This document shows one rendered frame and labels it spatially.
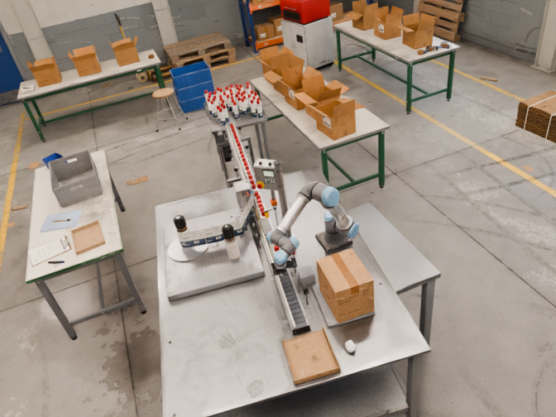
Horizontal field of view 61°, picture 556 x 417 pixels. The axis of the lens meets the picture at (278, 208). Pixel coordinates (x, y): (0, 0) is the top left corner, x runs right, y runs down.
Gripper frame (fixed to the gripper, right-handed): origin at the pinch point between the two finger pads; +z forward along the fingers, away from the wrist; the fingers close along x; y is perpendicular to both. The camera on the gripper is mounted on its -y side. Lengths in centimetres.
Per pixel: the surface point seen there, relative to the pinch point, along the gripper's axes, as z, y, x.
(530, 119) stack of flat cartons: 178, -359, -156
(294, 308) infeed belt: -9.0, 0.4, 26.7
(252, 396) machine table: -28, 37, 70
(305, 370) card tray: -26, 5, 65
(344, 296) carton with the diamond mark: -34, -27, 33
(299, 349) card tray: -18, 5, 52
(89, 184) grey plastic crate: 87, 143, -152
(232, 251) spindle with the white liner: 9.0, 28.8, -26.2
